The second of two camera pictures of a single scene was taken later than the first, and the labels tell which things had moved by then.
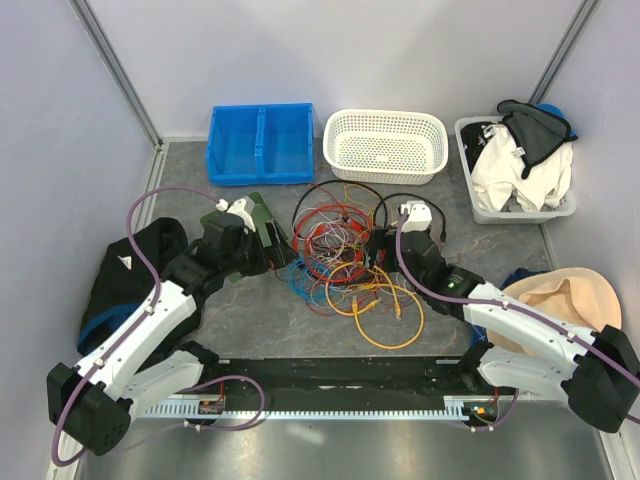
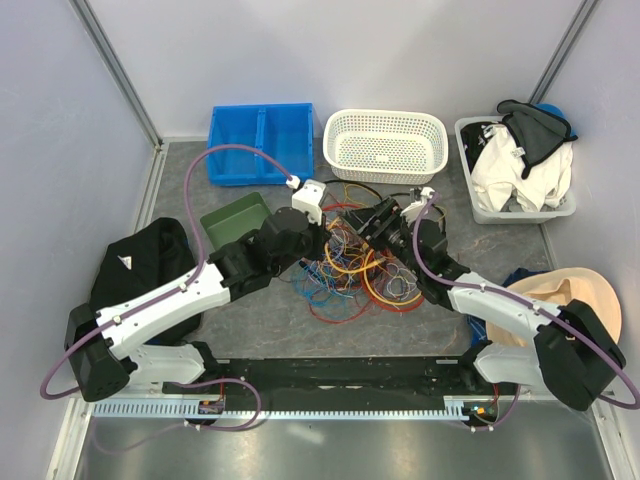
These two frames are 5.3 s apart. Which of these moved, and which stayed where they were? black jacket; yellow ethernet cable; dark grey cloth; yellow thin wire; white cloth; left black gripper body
Moved: yellow ethernet cable; left black gripper body
Stayed: black jacket; white cloth; yellow thin wire; dark grey cloth
